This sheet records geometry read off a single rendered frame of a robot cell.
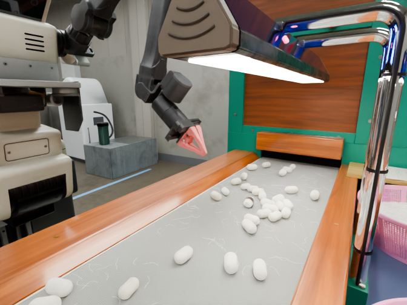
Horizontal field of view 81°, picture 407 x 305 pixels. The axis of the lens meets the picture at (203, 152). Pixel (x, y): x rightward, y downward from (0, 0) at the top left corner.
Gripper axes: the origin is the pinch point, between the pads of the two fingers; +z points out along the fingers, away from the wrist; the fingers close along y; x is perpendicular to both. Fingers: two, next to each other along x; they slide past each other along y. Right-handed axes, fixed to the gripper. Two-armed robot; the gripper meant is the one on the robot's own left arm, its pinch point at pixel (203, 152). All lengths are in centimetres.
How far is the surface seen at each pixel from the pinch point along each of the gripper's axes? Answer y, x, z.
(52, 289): -39.8, 6.5, 8.6
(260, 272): -22.0, -8.0, 25.0
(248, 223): -10.8, -4.0, 19.7
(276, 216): -4.0, -6.0, 22.7
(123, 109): 212, 198, -219
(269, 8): 46, -35, -31
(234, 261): -22.3, -5.7, 21.8
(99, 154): 118, 191, -137
